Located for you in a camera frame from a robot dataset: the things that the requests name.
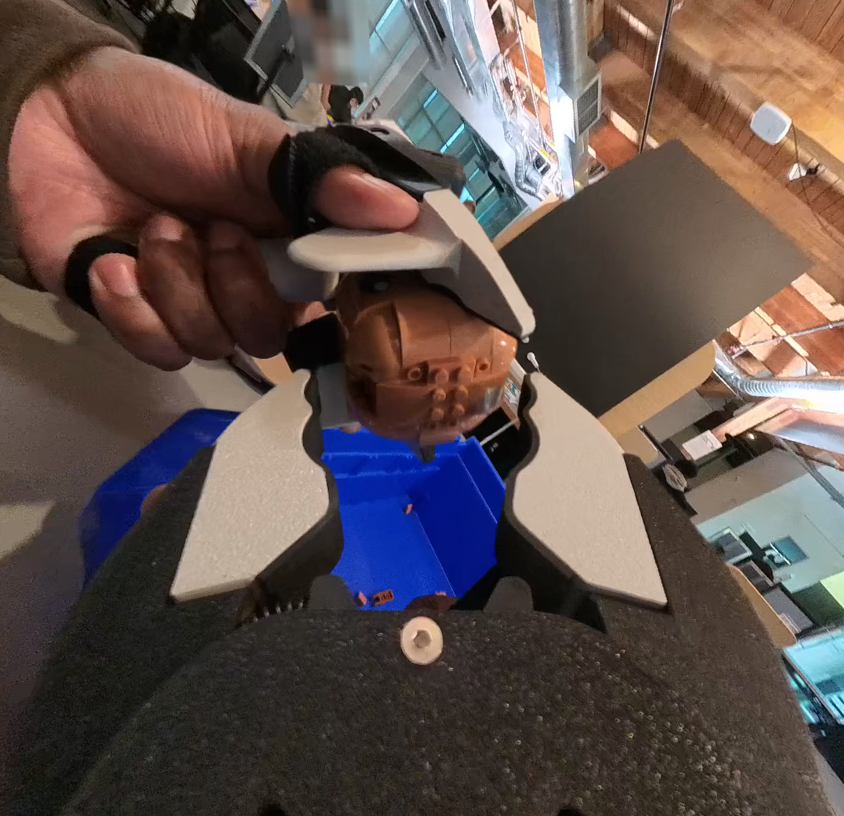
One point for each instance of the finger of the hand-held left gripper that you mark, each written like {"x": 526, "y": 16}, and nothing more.
{"x": 482, "y": 269}
{"x": 376, "y": 252}

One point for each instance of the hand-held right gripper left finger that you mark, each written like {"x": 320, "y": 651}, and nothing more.
{"x": 257, "y": 500}

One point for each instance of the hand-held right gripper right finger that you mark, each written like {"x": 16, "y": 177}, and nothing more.
{"x": 580, "y": 500}

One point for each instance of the brown brick head model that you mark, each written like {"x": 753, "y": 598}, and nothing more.
{"x": 409, "y": 355}

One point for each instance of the blue plastic bin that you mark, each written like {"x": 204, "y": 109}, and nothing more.
{"x": 396, "y": 513}

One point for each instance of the pile of brown bricks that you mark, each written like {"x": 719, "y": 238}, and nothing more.
{"x": 385, "y": 593}

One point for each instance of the grey desk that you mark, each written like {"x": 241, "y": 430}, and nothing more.
{"x": 79, "y": 434}

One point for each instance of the person's left hand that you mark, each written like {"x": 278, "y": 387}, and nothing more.
{"x": 158, "y": 170}

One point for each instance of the black board with wooden edge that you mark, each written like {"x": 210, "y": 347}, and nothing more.
{"x": 633, "y": 262}

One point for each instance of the white ceiling sensor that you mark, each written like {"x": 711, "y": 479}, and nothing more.
{"x": 772, "y": 123}

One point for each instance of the silver ventilation duct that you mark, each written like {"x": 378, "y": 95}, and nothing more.
{"x": 567, "y": 52}

